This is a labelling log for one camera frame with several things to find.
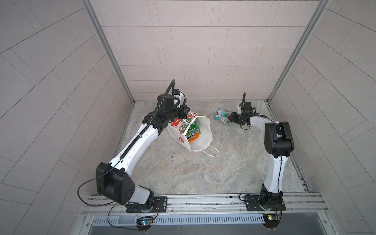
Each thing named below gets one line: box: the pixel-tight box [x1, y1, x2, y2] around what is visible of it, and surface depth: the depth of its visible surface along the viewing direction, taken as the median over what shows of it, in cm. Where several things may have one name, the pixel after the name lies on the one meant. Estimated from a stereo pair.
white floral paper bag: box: [166, 111, 220, 158], surface depth 84 cm
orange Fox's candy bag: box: [188, 132, 200, 143], surface depth 91 cm
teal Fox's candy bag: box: [213, 107, 233, 125], surface depth 107 cm
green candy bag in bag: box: [185, 120, 201, 139], surface depth 91 cm
